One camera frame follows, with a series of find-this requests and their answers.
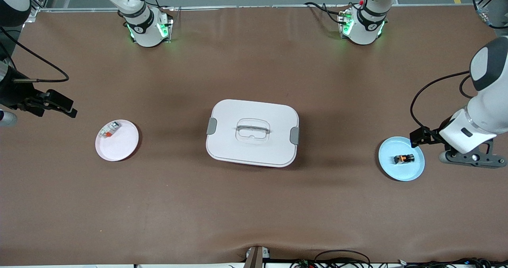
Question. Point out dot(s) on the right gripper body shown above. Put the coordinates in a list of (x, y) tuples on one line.
[(16, 96)]

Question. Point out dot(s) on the black orange switch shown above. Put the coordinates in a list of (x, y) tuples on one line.
[(404, 159)]

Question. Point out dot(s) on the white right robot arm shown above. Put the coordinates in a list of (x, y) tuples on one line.
[(147, 26)]

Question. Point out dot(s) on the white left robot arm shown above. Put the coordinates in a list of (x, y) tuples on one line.
[(490, 85)]

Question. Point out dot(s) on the white lidded lunch box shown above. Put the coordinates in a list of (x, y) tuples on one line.
[(254, 153)]

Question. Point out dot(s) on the light blue round plate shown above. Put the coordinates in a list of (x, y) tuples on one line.
[(399, 170)]

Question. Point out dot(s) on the small silver orange part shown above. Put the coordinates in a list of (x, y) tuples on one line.
[(111, 129)]

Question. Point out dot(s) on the pink round plate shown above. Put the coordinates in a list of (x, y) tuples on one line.
[(119, 149)]

